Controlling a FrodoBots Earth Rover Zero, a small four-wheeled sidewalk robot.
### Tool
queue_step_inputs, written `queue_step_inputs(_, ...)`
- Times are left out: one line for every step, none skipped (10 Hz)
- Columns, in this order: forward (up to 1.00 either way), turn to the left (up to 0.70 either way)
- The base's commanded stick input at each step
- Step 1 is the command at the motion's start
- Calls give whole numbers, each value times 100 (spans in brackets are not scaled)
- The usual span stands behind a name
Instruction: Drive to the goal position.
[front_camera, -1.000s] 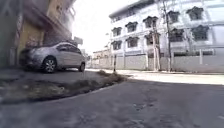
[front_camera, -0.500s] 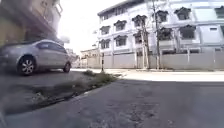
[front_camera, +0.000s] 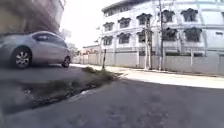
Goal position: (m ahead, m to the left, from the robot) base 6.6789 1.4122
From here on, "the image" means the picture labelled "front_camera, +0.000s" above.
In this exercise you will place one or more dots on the thin dark pole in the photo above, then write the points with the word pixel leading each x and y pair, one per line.
pixel 104 58

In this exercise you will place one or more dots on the bare tree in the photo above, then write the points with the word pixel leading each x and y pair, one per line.
pixel 161 33
pixel 146 46

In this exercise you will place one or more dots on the grey asphalt road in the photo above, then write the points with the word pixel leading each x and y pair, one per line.
pixel 143 103

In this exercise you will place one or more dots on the patch of grass and dirt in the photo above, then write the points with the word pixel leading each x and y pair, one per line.
pixel 63 87

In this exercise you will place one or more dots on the silver car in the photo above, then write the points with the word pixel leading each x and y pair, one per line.
pixel 43 48

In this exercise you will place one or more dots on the white multi-storey building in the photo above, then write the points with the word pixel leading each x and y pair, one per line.
pixel 180 25

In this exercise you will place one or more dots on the beige building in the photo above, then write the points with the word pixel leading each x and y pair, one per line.
pixel 30 15

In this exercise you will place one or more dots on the grey boundary wall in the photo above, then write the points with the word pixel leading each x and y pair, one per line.
pixel 176 62

